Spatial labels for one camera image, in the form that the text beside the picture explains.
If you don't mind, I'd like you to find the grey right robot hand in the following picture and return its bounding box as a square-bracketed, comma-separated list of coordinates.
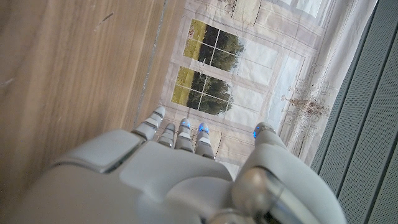
[6, 105, 348, 224]

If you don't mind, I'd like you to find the grey tape outline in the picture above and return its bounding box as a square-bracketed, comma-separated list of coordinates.
[133, 0, 169, 127]

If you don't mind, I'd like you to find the printed window backdrop cloth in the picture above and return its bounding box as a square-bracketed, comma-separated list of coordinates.
[158, 0, 379, 178]

